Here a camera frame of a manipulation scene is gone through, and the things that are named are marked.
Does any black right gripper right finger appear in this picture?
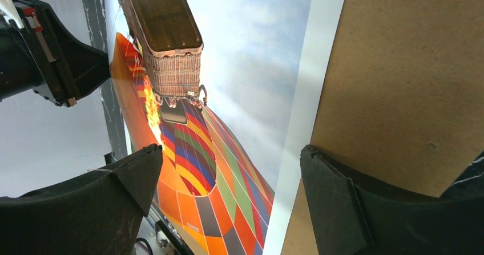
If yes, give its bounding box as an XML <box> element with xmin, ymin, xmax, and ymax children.
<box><xmin>300</xmin><ymin>145</ymin><xmax>483</xmax><ymax>254</ymax></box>

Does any hot air balloon photo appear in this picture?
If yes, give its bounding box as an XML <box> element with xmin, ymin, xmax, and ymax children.
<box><xmin>103</xmin><ymin>0</ymin><xmax>350</xmax><ymax>255</ymax></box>

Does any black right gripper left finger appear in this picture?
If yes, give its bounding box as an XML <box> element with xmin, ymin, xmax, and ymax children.
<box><xmin>1</xmin><ymin>144</ymin><xmax>163</xmax><ymax>254</ymax></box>

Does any brown cardboard backing board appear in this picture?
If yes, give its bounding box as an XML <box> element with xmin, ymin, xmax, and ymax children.
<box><xmin>283</xmin><ymin>0</ymin><xmax>483</xmax><ymax>254</ymax></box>

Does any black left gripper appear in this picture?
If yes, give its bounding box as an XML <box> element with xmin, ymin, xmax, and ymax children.
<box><xmin>1</xmin><ymin>0</ymin><xmax>110</xmax><ymax>107</ymax></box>

